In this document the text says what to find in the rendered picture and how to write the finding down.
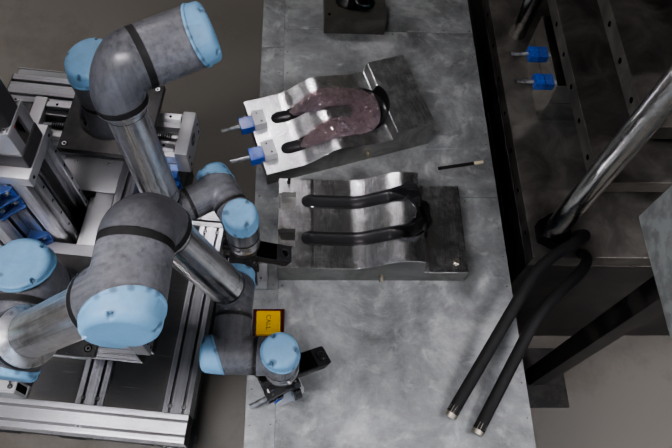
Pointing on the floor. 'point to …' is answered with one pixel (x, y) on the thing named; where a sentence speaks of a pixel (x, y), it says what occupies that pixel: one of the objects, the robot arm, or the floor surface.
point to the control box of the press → (651, 302)
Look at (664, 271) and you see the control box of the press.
